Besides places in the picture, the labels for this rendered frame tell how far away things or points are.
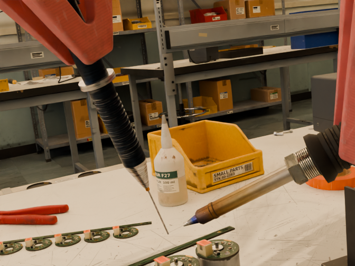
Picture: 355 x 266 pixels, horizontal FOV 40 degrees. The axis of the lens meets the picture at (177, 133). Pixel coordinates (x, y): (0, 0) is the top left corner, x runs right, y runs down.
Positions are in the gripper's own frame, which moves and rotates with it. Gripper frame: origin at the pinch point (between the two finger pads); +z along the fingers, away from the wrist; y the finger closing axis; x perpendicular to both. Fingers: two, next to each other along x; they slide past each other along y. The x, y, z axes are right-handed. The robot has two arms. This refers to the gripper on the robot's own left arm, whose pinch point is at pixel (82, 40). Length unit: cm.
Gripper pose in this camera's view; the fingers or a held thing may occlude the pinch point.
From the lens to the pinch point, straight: 20.6
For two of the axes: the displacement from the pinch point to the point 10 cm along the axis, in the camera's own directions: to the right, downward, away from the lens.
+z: 3.4, 8.3, 4.4
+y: -7.2, -0.7, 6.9
